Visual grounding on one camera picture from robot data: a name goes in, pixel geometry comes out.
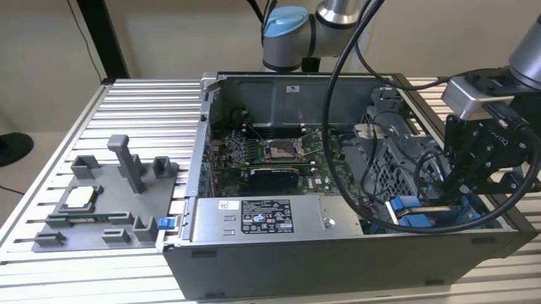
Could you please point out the thin metal locking lever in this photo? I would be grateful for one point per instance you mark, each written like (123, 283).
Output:
(257, 132)

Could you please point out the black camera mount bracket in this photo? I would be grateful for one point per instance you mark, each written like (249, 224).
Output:
(507, 183)

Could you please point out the small black graphics card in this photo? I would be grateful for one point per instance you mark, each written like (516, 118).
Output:
(270, 179)

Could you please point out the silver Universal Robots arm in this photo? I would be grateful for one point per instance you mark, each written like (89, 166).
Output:
(292, 47)

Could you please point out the silver power supply unit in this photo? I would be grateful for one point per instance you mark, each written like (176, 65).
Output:
(212, 228)

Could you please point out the black frame post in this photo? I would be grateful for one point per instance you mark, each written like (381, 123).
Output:
(106, 38)

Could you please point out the green motherboard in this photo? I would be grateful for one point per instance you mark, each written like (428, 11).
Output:
(313, 180)

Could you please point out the silver CPU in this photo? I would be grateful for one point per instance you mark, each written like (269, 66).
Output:
(79, 197)

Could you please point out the dark grey PC case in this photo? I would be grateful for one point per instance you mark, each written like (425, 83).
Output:
(296, 269)

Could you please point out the green RAM stick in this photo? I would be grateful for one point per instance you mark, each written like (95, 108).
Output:
(102, 217)

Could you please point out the CPU socket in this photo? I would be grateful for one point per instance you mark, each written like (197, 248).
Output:
(281, 150)

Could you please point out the grey parts rack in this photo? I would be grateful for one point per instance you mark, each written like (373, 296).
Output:
(106, 180)

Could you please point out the blue case latch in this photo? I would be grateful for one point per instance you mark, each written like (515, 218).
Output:
(166, 223)

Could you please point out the grey metal disk bay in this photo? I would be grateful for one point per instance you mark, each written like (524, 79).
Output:
(380, 164)

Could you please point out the round black stand foot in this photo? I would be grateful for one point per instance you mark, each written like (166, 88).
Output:
(15, 149)

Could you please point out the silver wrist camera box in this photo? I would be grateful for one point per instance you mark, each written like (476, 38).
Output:
(469, 98)

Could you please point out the hard disk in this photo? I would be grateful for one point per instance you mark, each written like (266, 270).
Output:
(405, 206)

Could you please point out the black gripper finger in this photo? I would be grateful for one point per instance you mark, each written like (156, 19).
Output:
(459, 183)

